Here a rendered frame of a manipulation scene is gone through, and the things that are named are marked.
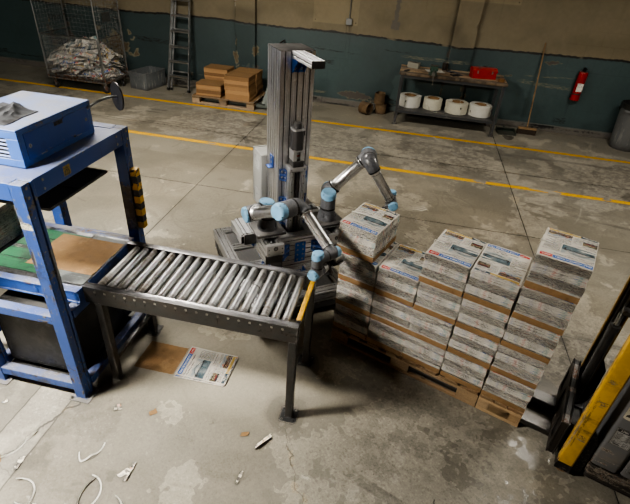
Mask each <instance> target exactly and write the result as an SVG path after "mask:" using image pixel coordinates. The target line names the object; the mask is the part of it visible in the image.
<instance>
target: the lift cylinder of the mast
mask: <svg viewBox="0 0 630 504"><path fill-rule="evenodd" d="M624 316H626V317H629V318H630V308H628V307H625V306H624V307H623V309H622V311H620V312H619V313H618V315H617V317H616V319H615V320H614V322H610V323H609V325H608V327H607V330H606V332H605V334H604V336H603V337H602V339H601V341H600V343H599V345H598V346H597V348H596V350H595V352H594V354H593V355H592V357H591V359H590V361H589V363H588V364H587V366H586V368H585V370H584V372H583V373H582V375H581V377H580V379H579V381H578V386H577V391H576V397H575V403H574V407H576V408H578V409H581V411H582V409H583V403H584V402H585V401H587V400H588V399H590V398H592V396H593V395H594V393H593V394H592V395H590V396H588V397H587V398H585V399H580V397H581V395H582V393H583V391H584V390H585V388H586V386H587V384H588V383H589V381H590V379H591V377H592V376H593V374H594V372H595V371H596V369H597V367H598V365H599V364H600V362H601V360H602V358H603V357H604V355H605V353H606V351H607V350H608V348H609V346H610V344H611V343H612V341H613V339H614V337H615V336H616V334H617V333H618V332H619V330H620V329H621V326H620V325H619V324H620V322H621V321H622V319H623V317H624Z"/></svg>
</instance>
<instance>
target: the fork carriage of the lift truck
mask: <svg viewBox="0 0 630 504"><path fill-rule="evenodd" d="M581 362H582V361H579V360H576V359H575V358H574V359H573V361H572V363H571V365H570V367H569V369H568V370H567V372H566V374H565V376H564V378H563V380H562V382H561V384H560V386H559V389H558V393H557V401H556V405H555V408H554V412H553V417H552V421H551V422H552V424H551V429H550V433H549V435H548V440H547V444H546V449H545V450H546V451H549V452H551V453H552V454H554V452H555V451H556V449H557V447H558V446H559V444H560V442H561V440H562V439H563V437H564V435H565V434H566V432H567V430H568V429H569V427H570V425H571V420H572V415H573V409H574V403H575V397H576V391H577V386H578V380H579V374H580V368H581Z"/></svg>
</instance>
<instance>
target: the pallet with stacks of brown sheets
mask: <svg viewBox="0 0 630 504"><path fill-rule="evenodd" d="M262 73H263V70H262V69H254V68H246V67H238V68H237V69H235V70H234V66H228V65H220V64H209V65H207V66H205V67H204V75H205V79H201V80H199V81H197V82H196V93H194V94H193V95H192V103H198V104H206V105H214V106H221V107H229V108H236V109H244V110H252V111H254V110H255V109H256V103H257V102H261V99H262V98H263V97H264V95H265V92H262V90H263V82H262ZM201 98H202V99H204V98H209V99H217V100H219V103H211V102H204V101H202V99H201ZM228 101H233V102H240V103H246V107H242V106H234V105H228Z"/></svg>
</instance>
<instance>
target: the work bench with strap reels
mask: <svg viewBox="0 0 630 504"><path fill-rule="evenodd" d="M407 69H410V71H406V72H405V71H404V70H407ZM451 71H455V72H458V73H460V74H461V75H463V76H459V77H457V76H451V75H450V74H456V73H450V72H447V71H445V70H442V69H440V68H438V71H437V76H434V79H433V76H431V75H428V72H430V67H422V66H420V68H419V69H415V68H409V67H407V65H404V64H402V65H401V69H400V73H399V74H400V75H401V76H400V82H399V88H398V94H397V100H396V107H395V113H394V119H393V122H392V124H397V123H396V118H397V115H399V113H406V114H414V115H422V116H430V117H438V118H446V119H454V120H461V121H469V122H477V123H485V124H484V126H488V127H490V126H489V124H492V125H491V128H490V132H489V135H487V136H488V137H493V135H492V134H493V130H494V127H495V123H496V120H497V116H498V113H499V109H500V106H501V102H502V99H503V95H504V92H505V88H506V87H508V83H507V82H506V80H505V82H504V83H501V82H498V78H504V77H503V76H502V75H497V73H498V69H497V68H493V67H489V66H483V67H482V66H481V67H479V66H471V68H470V72H466V71H457V70H451ZM403 78H409V79H418V80H427V81H432V80H433V81H435V82H444V83H452V84H461V85H469V86H478V87H486V88H495V91H494V95H493V99H492V102H491V104H489V103H485V102H480V101H472V102H470V103H468V102H467V101H465V100H461V99H446V103H445V106H442V101H443V99H442V98H441V97H438V96H425V97H424V102H423V103H420V102H421V97H422V95H420V94H417V93H412V92H402V93H401V90H402V84H403ZM504 79H505V78H504ZM498 89H501V93H500V96H499V100H498V103H497V107H496V111H495V114H494V117H493V114H492V111H493V107H494V104H495V100H496V96H497V93H498ZM468 106H469V107H468ZM398 112H399V113H398Z"/></svg>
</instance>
